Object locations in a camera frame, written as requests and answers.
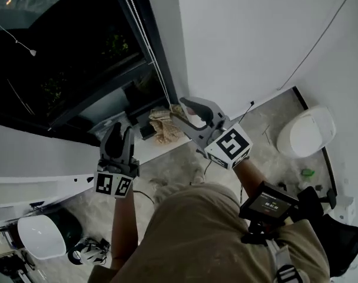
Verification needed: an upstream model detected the white box with blue mark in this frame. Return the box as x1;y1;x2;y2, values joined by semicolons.
337;198;356;221

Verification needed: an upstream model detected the white bead pull chain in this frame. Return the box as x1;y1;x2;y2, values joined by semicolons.
117;0;173;107

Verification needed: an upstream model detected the white strap with black buckle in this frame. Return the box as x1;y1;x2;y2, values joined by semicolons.
267;240;305;283

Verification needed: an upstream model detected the person's beige shirt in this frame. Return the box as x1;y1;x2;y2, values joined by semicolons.
87;183;332;283

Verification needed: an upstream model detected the small black box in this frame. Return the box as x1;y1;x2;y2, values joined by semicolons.
139;125;155;140

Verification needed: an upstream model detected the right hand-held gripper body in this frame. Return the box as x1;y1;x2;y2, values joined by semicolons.
195;115;254;170

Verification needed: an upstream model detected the black equipment pile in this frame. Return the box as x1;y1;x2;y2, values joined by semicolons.
0;254;35;283

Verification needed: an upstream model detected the person's right forearm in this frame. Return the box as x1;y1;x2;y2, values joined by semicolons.
233;157;268;203

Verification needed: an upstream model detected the black office chair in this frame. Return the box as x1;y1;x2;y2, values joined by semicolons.
296;186;358;278

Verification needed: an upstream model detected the person's left forearm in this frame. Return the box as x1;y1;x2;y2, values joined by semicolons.
110;189;138;271

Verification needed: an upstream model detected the beige crumpled cloth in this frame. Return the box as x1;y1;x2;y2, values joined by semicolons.
149;104;191;146

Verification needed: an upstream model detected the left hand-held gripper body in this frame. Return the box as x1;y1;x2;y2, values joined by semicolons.
93;156;141;200

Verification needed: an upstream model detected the black wrist-mounted screen device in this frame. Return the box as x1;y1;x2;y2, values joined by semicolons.
239;181;300;244

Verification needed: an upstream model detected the white pull cord with tassel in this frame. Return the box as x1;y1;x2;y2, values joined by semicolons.
0;16;37;57

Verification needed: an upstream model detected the person's right shoe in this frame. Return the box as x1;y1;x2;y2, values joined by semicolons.
190;163;206;184

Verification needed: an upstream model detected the white bathtub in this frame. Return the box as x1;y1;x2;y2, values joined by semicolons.
17;213;82;261

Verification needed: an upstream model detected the black power cable with plug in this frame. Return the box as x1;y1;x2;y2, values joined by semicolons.
238;100;255;123

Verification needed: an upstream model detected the clear plastic bag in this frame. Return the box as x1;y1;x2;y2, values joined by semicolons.
92;112;132;135

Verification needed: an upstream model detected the thin grey wall cable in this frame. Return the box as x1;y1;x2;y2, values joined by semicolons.
277;0;356;91

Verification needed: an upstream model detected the green plant outside window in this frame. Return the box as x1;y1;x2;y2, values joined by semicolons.
104;34;130;58
40;72;65;108

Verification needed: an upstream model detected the dark window pane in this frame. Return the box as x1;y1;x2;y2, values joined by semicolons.
0;0;180;135

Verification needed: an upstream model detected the white toilet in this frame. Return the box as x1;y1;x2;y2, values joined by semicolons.
276;104;337;158

